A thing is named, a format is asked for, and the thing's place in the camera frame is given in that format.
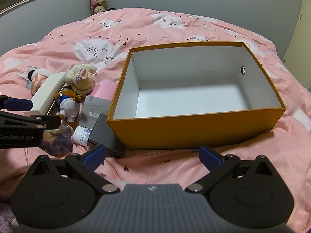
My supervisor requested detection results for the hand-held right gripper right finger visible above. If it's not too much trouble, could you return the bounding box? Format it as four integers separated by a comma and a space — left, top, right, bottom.
184, 146, 279, 195

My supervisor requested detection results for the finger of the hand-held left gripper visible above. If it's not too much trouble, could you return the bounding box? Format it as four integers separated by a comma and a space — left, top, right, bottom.
0, 112, 62, 130
0, 95, 34, 111

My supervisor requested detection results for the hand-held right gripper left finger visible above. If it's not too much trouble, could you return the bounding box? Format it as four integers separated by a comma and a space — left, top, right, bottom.
31, 144, 121, 196

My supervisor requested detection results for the small gold box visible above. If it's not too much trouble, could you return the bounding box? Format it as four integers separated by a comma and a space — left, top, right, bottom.
40, 125, 74, 156

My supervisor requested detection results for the duck plush toy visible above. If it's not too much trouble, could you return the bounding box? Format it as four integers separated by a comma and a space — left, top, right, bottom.
54, 87, 85, 123

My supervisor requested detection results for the white tube blue label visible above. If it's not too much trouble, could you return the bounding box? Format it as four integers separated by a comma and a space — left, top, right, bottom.
73, 126, 92, 147

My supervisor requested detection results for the long white box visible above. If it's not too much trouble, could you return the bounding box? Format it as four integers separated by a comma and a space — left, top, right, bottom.
31, 72, 67, 114

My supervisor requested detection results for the orange cardboard box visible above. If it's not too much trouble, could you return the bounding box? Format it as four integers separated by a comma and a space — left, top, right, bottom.
106, 41, 286, 151

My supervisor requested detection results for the cream crochet doll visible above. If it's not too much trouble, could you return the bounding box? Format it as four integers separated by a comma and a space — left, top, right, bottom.
65, 64, 97, 95

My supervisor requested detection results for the black flat box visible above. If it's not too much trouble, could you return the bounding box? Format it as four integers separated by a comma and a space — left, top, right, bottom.
87, 113, 125, 158

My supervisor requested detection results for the pink striped plush toy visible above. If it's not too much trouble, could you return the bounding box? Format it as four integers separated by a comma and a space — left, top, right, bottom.
27, 68, 52, 95

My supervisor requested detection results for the grey flat box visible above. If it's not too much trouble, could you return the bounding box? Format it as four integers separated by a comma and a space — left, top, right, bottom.
79, 95, 113, 130

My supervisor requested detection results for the pink flat box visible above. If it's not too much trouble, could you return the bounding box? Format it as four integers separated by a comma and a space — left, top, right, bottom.
90, 78, 118, 101

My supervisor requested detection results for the purple fuzzy cloth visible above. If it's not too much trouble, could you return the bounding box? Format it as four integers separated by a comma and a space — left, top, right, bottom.
0, 200, 21, 231

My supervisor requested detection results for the pink printed blanket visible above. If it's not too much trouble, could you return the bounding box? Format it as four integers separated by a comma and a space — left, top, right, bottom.
0, 7, 311, 224

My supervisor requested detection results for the cream door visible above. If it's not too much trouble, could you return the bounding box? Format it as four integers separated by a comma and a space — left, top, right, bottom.
283, 0, 311, 90

